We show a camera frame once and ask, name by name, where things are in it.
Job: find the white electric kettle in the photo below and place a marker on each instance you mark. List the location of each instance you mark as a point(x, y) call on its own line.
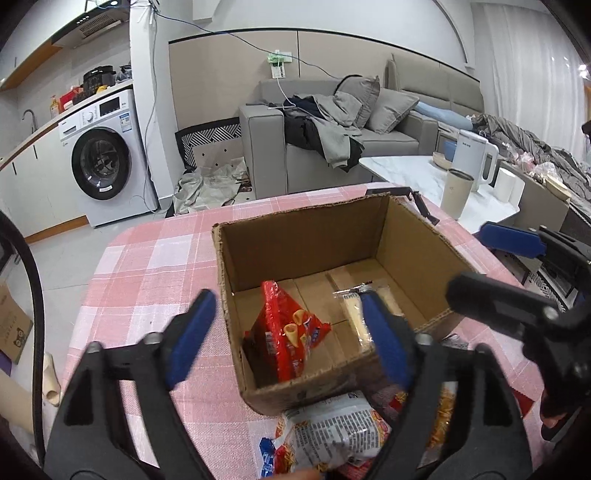
point(477, 157)

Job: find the white paper roll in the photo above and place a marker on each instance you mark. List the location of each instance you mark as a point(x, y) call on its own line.
point(509, 187)

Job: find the wall power socket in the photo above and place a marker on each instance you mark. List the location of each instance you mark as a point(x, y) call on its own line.
point(278, 61)

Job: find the black plastic frame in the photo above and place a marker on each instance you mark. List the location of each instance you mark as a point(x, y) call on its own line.
point(411, 195)

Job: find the brown SF cardboard box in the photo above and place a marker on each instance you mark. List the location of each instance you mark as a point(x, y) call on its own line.
point(313, 253)

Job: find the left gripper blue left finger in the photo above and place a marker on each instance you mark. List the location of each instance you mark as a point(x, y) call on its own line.
point(91, 439)

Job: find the person's left hand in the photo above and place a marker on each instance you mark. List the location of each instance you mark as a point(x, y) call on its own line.
point(306, 474)

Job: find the clear pack of crackers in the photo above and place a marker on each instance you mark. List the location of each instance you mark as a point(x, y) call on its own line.
point(351, 301)

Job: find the red white noodle snack bag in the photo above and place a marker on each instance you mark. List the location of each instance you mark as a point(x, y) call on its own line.
point(340, 437)

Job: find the pink plaid tablecloth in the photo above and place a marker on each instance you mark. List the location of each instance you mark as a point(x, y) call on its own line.
point(151, 272)

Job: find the grey pillow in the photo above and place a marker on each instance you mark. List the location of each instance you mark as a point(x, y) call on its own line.
point(366, 90)
point(391, 108)

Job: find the red cone snack bag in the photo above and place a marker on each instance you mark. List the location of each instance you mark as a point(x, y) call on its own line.
point(281, 339)

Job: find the small cardboard box on floor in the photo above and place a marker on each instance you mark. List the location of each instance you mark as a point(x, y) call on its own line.
point(15, 326)

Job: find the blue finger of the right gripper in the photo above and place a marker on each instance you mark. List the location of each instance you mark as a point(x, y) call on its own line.
point(510, 310)
point(512, 237)

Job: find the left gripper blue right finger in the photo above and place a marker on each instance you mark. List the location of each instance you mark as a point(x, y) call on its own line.
point(485, 439)

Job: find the grey sofa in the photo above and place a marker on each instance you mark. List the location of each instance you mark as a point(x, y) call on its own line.
point(277, 168)

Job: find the black patterned chair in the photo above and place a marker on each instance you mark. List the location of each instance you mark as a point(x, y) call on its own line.
point(210, 144)

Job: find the grey and black clothes pile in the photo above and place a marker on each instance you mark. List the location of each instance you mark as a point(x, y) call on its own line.
point(325, 124)

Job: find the blue cookie pack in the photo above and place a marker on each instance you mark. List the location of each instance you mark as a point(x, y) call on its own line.
point(267, 450)

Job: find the white washing machine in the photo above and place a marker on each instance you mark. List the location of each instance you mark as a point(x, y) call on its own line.
point(107, 162)

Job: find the range hood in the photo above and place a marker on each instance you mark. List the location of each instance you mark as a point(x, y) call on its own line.
point(104, 17)

